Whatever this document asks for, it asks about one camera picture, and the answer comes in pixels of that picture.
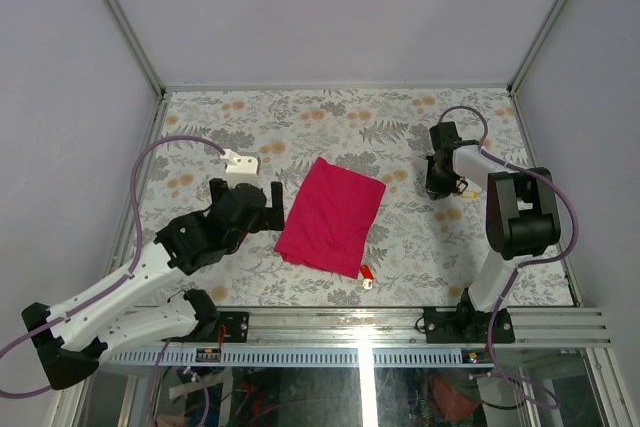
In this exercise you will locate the pink folded cloth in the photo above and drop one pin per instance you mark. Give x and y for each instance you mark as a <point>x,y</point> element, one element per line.
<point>329,221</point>

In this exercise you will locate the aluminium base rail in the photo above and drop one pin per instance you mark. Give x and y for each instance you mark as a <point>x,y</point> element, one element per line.
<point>337,337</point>

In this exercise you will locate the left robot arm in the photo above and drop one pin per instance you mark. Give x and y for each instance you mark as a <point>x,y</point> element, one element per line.
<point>74,338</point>

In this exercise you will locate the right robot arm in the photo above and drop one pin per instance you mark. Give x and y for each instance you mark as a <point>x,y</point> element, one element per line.
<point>521,213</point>

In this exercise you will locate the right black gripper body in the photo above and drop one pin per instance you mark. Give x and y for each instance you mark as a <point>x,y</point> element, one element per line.
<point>439,182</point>

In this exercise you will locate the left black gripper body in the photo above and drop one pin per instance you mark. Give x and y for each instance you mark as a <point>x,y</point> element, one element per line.
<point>237,241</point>

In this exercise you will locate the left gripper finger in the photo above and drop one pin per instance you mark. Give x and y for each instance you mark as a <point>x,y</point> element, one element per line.
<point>277,206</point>
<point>217,189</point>

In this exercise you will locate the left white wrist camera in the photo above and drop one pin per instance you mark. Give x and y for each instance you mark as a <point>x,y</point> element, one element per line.
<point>240,169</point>

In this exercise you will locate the yellow tagged key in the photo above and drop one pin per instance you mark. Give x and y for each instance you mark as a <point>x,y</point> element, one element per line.
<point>469,194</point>

